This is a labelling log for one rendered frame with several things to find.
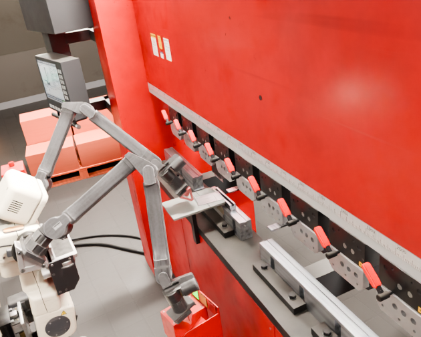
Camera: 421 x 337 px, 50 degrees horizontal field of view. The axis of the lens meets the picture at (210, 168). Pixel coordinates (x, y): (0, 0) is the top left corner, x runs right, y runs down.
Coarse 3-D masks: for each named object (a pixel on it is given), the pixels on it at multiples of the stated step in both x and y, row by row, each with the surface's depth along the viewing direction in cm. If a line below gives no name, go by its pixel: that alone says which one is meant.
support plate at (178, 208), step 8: (200, 192) 224; (208, 192) 223; (176, 200) 220; (184, 200) 219; (168, 208) 214; (176, 208) 213; (184, 208) 212; (192, 208) 211; (200, 208) 210; (208, 208) 210; (176, 216) 206; (184, 216) 206
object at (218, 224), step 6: (210, 210) 226; (204, 216) 227; (210, 216) 221; (216, 216) 220; (210, 222) 220; (216, 222) 215; (222, 222) 215; (216, 228) 215; (222, 228) 210; (228, 228) 209; (222, 234) 209; (228, 234) 207; (234, 234) 209
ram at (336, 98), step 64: (192, 0) 175; (256, 0) 132; (320, 0) 106; (384, 0) 88; (192, 64) 195; (256, 64) 143; (320, 64) 113; (384, 64) 93; (256, 128) 156; (320, 128) 120; (384, 128) 98; (320, 192) 129; (384, 192) 104; (384, 256) 111
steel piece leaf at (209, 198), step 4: (200, 196) 220; (204, 196) 220; (208, 196) 219; (212, 196) 219; (196, 200) 213; (200, 200) 217; (204, 200) 216; (208, 200) 216; (212, 200) 215; (216, 200) 215; (200, 204) 213; (204, 204) 213
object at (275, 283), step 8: (256, 264) 183; (256, 272) 182; (264, 272) 178; (272, 272) 178; (264, 280) 177; (272, 280) 173; (280, 280) 173; (272, 288) 172; (280, 288) 169; (288, 288) 168; (280, 296) 167; (288, 296) 164; (296, 296) 164; (288, 304) 162; (296, 304) 160; (304, 304) 160; (296, 312) 160
